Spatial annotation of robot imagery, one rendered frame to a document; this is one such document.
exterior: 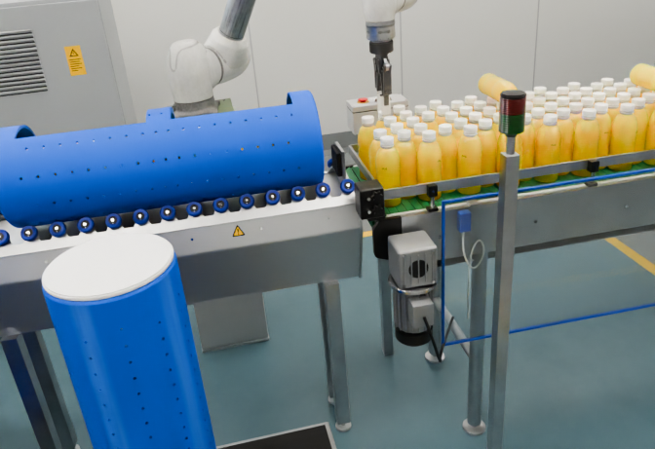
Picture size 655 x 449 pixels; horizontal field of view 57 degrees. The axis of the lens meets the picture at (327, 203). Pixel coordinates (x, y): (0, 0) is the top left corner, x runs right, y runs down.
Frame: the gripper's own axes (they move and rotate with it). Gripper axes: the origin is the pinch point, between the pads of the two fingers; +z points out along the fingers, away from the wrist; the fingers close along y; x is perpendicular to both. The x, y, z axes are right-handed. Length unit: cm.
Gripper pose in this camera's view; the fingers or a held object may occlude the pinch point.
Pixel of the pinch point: (383, 103)
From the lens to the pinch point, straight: 198.7
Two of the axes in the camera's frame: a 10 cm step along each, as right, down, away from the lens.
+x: 9.8, -1.5, 1.4
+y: 1.9, 4.0, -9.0
